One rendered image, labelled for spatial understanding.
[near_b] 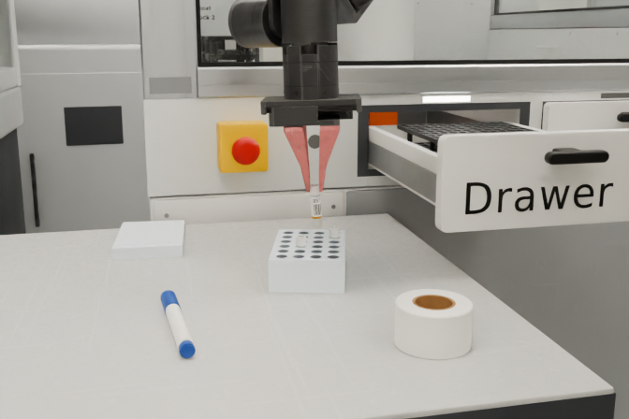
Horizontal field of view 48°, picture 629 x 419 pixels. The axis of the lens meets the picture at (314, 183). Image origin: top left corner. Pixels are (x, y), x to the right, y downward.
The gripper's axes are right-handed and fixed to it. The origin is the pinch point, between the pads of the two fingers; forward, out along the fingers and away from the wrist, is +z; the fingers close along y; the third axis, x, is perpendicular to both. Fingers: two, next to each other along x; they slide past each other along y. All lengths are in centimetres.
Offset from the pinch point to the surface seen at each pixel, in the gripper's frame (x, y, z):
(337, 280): 0.7, -2.2, 10.7
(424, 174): -13.0, -13.4, 1.9
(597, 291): -47, -48, 31
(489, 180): -4.6, -19.5, 1.1
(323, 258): -0.1, -0.7, 8.5
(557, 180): -6.6, -27.8, 1.8
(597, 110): -44, -46, -2
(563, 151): -3.0, -27.2, -2.1
